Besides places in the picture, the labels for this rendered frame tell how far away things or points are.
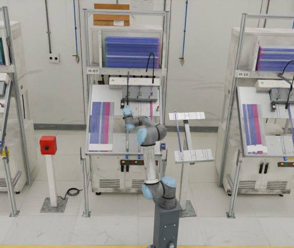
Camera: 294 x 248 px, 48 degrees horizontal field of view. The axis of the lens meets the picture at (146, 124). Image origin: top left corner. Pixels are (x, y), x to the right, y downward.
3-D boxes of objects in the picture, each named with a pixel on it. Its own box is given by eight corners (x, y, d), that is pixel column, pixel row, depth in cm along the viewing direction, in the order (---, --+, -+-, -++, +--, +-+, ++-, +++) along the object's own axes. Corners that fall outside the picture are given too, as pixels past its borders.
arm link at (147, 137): (165, 198, 246) (159, 126, 239) (147, 202, 240) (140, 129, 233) (159, 193, 257) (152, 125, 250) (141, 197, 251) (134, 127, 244)
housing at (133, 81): (158, 92, 328) (159, 85, 315) (110, 91, 326) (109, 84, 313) (158, 85, 331) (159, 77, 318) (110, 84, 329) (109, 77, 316)
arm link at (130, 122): (140, 127, 276) (137, 114, 277) (127, 129, 271) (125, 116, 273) (137, 129, 283) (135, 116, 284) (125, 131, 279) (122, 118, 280)
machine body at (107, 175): (157, 197, 355) (159, 147, 329) (92, 197, 352) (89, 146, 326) (154, 165, 414) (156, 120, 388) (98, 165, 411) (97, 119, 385)
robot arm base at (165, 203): (179, 208, 255) (180, 197, 251) (161, 211, 251) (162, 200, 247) (173, 196, 268) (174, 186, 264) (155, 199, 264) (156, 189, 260)
